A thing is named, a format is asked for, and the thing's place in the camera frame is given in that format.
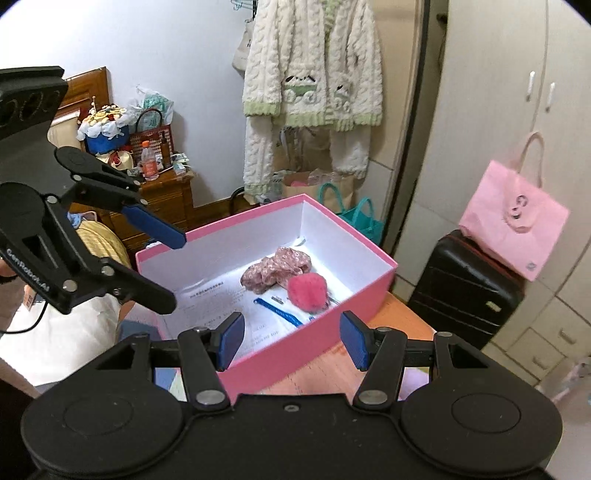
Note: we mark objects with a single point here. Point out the woven basket bag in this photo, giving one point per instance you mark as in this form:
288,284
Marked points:
138,138

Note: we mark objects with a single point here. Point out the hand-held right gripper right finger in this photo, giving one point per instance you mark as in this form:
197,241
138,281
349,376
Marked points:
353,341

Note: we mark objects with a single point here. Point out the white cloth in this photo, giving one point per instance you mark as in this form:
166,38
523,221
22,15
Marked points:
69,341

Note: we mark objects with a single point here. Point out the yellow striped pillow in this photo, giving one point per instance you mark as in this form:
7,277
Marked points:
104,244

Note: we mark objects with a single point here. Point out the orange drink bottle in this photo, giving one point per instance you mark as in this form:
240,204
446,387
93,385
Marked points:
149,164

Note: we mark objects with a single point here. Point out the floral fabric scrunchie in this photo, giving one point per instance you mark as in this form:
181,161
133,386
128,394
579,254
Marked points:
272,272

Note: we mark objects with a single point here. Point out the small printed box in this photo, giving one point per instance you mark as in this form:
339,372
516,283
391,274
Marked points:
181,164

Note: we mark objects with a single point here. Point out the pink tote bag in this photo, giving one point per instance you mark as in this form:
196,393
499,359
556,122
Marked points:
503,207

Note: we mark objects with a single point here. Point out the brown paper bag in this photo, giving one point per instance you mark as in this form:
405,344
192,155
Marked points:
344,187

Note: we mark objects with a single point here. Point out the teal tote bag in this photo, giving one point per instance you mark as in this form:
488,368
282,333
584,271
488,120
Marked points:
364,226

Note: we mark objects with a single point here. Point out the white cloth bag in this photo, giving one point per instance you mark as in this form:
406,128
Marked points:
241,50

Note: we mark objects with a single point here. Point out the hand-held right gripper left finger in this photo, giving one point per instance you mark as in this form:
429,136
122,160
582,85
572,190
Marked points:
232,341

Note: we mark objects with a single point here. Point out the wooden nightstand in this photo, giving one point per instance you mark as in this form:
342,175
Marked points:
171,198

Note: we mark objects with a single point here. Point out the blue basket with flowers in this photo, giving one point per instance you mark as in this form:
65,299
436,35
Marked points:
104,122

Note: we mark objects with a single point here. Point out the printed paper sheet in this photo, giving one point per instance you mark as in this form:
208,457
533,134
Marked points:
207,300

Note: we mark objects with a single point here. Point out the black suitcase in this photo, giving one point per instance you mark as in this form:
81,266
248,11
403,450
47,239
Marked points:
461,295

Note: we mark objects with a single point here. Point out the wooden headboard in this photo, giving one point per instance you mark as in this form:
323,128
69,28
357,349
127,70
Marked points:
87,87

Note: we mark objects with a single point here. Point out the pink cardboard box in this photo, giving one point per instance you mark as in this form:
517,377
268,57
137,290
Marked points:
300,350

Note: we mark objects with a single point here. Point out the clear plastic bag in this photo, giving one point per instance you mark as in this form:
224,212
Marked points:
154,106

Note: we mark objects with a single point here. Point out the white wardrobe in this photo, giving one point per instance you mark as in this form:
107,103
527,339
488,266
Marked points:
498,69

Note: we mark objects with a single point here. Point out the white fleece pajama jacket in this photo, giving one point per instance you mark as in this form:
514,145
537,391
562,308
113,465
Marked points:
323,46

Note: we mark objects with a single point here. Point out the white fleece pajama pants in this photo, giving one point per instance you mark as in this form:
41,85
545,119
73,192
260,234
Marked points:
258,152

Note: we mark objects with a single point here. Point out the pink fluffy pom-pom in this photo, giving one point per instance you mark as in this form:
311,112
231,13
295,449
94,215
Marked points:
307,290

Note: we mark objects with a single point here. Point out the patchwork knit blanket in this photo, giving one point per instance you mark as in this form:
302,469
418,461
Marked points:
392,318

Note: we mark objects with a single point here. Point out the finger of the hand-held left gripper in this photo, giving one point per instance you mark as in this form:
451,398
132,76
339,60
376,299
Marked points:
159,228
147,295

